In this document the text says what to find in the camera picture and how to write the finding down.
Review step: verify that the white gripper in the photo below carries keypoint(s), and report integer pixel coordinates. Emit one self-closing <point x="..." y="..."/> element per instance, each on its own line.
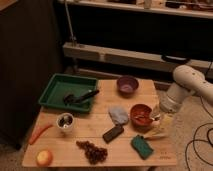
<point x="160" y="116"/>

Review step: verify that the yellow banana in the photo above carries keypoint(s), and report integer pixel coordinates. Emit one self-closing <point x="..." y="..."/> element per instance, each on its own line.
<point x="162" y="127"/>

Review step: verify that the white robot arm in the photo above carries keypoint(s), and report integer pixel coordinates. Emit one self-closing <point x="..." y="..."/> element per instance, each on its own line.
<point x="187" y="81"/>

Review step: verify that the red bowl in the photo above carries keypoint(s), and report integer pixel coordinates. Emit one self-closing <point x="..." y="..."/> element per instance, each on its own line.
<point x="140" y="115"/>

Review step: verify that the purple bowl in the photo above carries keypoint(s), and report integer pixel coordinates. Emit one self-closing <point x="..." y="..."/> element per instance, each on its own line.
<point x="127" y="84"/>

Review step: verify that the green sponge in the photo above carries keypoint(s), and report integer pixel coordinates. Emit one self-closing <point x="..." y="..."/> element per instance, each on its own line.
<point x="141" y="146"/>

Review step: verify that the wooden folding table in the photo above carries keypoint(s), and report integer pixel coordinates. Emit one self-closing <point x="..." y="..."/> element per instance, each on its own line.
<point x="92" y="126"/>

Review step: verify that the grey blue cloth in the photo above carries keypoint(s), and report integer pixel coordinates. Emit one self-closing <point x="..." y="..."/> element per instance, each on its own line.
<point x="118" y="115"/>

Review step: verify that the dark brown rectangular block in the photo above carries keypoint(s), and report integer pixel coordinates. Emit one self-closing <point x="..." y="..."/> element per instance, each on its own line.
<point x="113" y="133"/>

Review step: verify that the bunch of dark grapes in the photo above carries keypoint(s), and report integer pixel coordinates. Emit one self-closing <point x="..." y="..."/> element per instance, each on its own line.
<point x="93" y="153"/>

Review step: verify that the white shelf unit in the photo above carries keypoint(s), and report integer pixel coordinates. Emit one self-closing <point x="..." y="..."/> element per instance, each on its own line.
<point x="116" y="39"/>

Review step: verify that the white cup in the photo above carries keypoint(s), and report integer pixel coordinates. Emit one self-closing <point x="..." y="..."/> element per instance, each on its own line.
<point x="65" y="122"/>

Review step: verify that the green plastic tray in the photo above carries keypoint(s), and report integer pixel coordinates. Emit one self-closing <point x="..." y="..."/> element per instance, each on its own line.
<point x="60" y="85"/>

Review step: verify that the red yellow apple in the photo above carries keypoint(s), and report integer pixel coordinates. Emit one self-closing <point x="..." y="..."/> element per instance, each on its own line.
<point x="44" y="158"/>

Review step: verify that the orange carrot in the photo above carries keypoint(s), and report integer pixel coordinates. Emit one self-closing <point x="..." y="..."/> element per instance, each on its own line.
<point x="38" y="132"/>

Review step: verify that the dark cabinet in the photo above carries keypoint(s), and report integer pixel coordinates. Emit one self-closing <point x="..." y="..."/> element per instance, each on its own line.
<point x="30" y="53"/>

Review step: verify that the black handle on shelf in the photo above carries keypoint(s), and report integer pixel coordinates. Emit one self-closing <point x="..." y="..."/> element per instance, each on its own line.
<point x="175" y="59"/>

